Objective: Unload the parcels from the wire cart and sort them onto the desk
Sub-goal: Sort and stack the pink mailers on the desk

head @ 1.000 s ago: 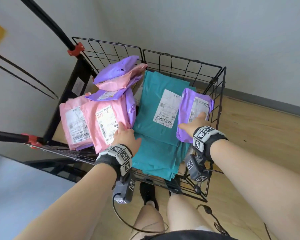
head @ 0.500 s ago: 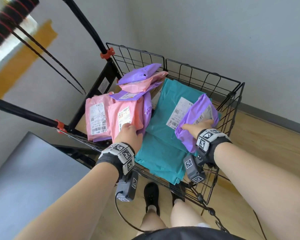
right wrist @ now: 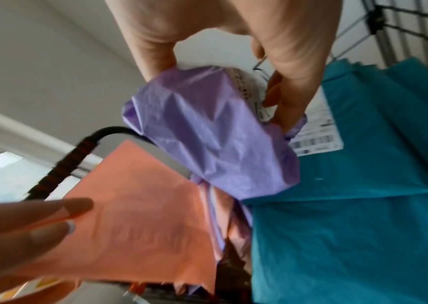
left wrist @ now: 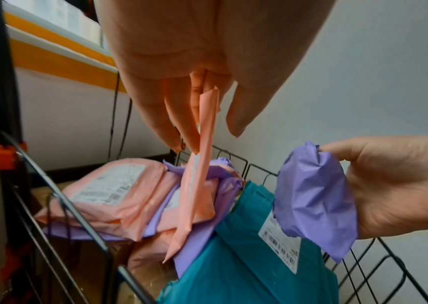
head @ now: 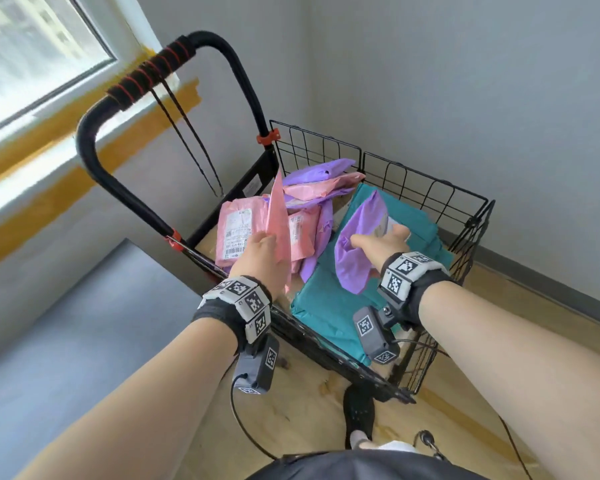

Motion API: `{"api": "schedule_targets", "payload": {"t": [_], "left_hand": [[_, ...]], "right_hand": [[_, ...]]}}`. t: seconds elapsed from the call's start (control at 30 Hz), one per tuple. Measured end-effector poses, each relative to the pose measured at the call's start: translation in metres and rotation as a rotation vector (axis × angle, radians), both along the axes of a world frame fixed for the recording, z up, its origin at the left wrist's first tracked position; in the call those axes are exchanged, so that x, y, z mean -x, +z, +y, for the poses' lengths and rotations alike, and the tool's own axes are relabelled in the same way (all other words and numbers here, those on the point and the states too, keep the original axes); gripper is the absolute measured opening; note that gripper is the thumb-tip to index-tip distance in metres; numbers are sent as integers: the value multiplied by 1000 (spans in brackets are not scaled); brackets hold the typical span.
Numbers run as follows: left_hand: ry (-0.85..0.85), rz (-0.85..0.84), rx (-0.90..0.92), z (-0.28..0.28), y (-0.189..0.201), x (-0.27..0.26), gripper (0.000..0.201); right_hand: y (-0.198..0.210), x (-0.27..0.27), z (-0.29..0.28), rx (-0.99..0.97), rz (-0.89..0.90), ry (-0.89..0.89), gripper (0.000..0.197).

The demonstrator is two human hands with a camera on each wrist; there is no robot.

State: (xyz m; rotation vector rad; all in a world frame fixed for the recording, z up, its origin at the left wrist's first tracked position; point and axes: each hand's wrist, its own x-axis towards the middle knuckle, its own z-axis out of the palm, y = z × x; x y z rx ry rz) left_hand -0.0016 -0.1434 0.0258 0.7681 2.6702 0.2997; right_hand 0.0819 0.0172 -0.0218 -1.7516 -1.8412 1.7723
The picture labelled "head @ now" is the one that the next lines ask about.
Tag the person's left hand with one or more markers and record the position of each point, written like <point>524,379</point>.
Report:
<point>260,259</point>

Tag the person's right hand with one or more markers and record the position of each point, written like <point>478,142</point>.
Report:
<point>387,244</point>

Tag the person's right forearm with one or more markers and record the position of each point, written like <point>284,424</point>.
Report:
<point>520,354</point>

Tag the person's left forearm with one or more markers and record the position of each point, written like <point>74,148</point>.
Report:
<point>145,404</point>

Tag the right marker wristband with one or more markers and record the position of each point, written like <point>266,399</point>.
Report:
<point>405,279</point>

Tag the marker wristband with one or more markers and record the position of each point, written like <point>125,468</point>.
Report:
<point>245,299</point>
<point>405,279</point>

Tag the left marker wristband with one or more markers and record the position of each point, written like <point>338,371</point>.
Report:
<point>245,299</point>

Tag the dark grey baseboard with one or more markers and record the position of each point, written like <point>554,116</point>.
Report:
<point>555,294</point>

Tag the white framed window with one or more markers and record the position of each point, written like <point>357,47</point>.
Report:
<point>30,44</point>

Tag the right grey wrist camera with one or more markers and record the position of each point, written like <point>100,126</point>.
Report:
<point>375,337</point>

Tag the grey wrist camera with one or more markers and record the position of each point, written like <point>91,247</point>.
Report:
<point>375,337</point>
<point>260,367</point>

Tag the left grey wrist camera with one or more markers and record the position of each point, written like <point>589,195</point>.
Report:
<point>260,367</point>

